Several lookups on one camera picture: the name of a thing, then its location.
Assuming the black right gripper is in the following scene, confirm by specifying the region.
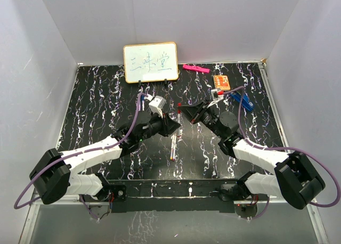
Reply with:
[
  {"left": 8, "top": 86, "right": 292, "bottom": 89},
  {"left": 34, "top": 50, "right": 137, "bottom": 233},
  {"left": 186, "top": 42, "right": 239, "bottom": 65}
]
[{"left": 178, "top": 100, "right": 224, "bottom": 139}]

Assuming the blue whiteboard pen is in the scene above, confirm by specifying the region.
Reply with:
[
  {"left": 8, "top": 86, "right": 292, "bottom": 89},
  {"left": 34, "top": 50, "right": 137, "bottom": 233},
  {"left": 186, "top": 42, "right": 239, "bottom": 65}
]
[{"left": 140, "top": 95, "right": 144, "bottom": 111}]

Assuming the red pen cap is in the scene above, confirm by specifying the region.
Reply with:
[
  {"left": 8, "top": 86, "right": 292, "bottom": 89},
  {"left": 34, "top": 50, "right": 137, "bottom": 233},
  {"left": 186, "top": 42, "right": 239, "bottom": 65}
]
[{"left": 177, "top": 103, "right": 181, "bottom": 114}]

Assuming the yellow whiteboard pen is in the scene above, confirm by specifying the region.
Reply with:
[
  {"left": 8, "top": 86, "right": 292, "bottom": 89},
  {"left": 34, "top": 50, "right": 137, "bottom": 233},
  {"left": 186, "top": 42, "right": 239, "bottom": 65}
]
[{"left": 170, "top": 134, "right": 176, "bottom": 161}]

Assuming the red whiteboard pen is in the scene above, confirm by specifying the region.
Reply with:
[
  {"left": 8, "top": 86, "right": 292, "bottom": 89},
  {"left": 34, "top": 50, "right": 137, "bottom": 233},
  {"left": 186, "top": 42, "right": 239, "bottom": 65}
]
[{"left": 176, "top": 114, "right": 181, "bottom": 137}]

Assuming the small yellow-framed whiteboard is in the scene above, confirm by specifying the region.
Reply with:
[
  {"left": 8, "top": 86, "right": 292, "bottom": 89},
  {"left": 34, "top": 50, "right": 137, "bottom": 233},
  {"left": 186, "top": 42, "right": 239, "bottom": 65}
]
[{"left": 123, "top": 42, "right": 179, "bottom": 84}]

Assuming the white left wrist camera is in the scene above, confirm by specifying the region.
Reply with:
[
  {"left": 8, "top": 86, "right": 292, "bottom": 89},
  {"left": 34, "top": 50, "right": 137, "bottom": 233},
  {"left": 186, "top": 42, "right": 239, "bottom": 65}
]
[{"left": 149, "top": 96, "right": 166, "bottom": 118}]

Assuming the blue stapler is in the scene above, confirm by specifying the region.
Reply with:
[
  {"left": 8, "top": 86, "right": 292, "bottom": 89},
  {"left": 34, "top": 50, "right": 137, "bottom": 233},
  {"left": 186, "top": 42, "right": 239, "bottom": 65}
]
[{"left": 231, "top": 92, "right": 254, "bottom": 111}]

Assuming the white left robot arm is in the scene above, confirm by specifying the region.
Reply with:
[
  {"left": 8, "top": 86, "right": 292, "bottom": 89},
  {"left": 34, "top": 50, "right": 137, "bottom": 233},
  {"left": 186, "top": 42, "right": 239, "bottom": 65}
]
[{"left": 29, "top": 113, "right": 181, "bottom": 205}]

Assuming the purple whiteboard pen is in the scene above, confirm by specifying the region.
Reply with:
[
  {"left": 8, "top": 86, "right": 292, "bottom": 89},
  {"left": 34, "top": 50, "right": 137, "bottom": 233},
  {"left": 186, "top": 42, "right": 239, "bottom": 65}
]
[{"left": 171, "top": 134, "right": 177, "bottom": 161}]

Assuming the green whiteboard pen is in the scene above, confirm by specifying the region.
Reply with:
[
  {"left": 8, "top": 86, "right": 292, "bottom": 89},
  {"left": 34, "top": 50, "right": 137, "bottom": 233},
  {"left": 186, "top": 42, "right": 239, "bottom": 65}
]
[{"left": 138, "top": 95, "right": 141, "bottom": 111}]

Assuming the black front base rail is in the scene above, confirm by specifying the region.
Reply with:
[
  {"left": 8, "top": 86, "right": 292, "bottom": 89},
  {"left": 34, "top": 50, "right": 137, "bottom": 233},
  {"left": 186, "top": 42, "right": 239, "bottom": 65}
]
[{"left": 79, "top": 178, "right": 270, "bottom": 214}]

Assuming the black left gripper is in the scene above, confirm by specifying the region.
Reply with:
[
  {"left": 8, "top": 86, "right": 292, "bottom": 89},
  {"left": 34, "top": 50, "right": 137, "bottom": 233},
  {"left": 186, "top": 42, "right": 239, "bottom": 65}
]
[{"left": 137, "top": 109, "right": 180, "bottom": 142}]

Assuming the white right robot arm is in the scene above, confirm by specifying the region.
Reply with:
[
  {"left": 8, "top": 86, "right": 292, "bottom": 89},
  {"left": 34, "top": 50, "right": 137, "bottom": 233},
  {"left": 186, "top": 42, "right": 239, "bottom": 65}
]
[{"left": 178, "top": 101, "right": 326, "bottom": 209}]

